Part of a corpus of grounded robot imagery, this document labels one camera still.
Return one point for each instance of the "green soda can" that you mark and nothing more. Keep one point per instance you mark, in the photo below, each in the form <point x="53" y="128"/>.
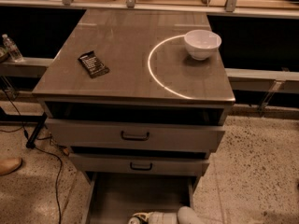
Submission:
<point x="134" y="220"/>

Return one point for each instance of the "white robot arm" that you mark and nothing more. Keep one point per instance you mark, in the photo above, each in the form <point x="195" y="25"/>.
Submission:
<point x="185" y="215"/>

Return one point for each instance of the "open bottom drawer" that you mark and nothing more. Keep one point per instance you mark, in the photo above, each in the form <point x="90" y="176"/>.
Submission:
<point x="114" y="198"/>

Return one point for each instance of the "grey drawer cabinet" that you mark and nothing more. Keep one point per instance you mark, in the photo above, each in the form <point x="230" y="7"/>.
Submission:
<point x="152" y="79"/>

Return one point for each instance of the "black table leg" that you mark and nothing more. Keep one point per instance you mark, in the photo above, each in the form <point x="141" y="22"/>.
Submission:
<point x="39" y="122"/>

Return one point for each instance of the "tan shoe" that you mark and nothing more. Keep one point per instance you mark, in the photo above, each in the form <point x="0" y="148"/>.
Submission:
<point x="10" y="165"/>

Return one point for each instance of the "black snack bar wrapper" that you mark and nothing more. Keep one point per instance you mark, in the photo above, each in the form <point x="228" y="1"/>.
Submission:
<point x="92" y="64"/>

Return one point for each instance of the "white ceramic bowl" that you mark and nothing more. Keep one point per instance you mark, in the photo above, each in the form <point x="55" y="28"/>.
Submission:
<point x="201" y="44"/>

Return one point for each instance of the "clear plastic water bottle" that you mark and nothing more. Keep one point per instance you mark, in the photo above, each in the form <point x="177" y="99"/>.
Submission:
<point x="12" y="49"/>

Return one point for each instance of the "middle drawer with handle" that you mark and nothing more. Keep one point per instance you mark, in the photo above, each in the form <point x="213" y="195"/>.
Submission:
<point x="138" y="165"/>

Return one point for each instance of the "drawer with handle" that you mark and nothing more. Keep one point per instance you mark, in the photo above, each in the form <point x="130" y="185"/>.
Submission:
<point x="141" y="136"/>
<point x="138" y="165"/>

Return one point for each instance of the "top drawer with handle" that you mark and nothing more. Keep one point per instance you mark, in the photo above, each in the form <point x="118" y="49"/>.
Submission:
<point x="141" y="136"/>

